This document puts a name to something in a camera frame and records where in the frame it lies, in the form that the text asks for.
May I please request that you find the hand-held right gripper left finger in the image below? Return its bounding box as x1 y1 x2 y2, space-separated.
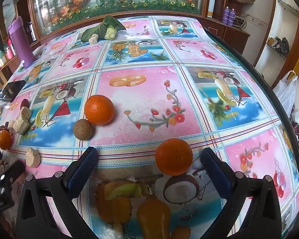
16 146 99 239

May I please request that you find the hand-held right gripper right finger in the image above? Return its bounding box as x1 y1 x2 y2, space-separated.
200 147 282 239

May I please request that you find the small orange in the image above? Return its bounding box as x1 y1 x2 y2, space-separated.
0 129 13 150

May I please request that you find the brown round fruit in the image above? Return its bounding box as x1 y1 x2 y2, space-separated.
73 119 94 140

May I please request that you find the large orange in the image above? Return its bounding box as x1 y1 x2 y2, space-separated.
84 95 114 126

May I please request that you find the black smartphone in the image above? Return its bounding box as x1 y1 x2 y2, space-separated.
0 80 27 103

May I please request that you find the wooden side cabinet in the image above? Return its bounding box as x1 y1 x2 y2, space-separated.
0 2 24 90

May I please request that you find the white plastic bag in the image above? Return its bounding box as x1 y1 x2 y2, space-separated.
272 70 299 116

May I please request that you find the purple bottle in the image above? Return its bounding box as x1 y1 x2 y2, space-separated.
8 16 36 68

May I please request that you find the low wooden cabinet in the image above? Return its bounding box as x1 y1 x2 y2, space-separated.
202 17 251 55

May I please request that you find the pale green cauliflower piece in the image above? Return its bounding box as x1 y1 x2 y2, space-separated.
104 26 118 40

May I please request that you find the green leafy vegetable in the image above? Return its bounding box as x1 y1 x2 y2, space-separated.
80 16 126 43

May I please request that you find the dark bag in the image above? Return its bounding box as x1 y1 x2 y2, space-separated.
274 37 290 55

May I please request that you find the brown wicker basket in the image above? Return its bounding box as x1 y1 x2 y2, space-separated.
228 0 255 18

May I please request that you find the white wall shelf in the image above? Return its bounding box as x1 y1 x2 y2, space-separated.
254 0 299 68

